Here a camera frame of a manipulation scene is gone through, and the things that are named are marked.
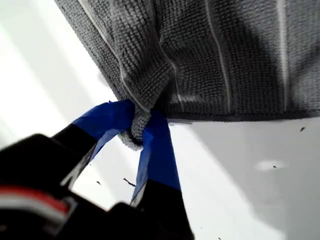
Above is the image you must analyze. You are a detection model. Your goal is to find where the grey striped towel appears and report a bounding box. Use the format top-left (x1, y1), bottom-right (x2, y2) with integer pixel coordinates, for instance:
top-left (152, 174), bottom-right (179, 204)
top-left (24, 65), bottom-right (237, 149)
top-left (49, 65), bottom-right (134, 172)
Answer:
top-left (53, 0), bottom-right (320, 152)

